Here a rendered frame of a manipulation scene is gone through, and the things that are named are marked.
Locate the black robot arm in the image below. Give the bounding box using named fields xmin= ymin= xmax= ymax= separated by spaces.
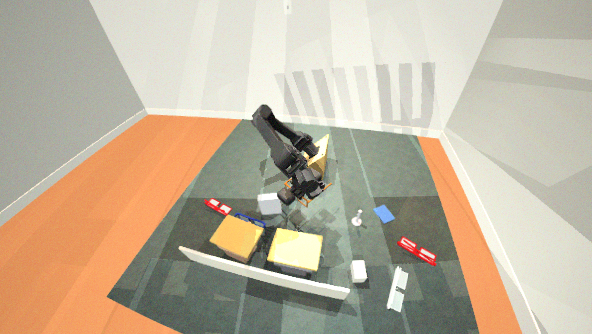
xmin=251 ymin=104 xmax=325 ymax=200

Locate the long white flat bar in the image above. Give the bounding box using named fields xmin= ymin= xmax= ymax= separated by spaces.
xmin=179 ymin=246 xmax=349 ymax=300

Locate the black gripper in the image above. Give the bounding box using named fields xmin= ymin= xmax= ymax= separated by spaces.
xmin=277 ymin=168 xmax=322 ymax=206

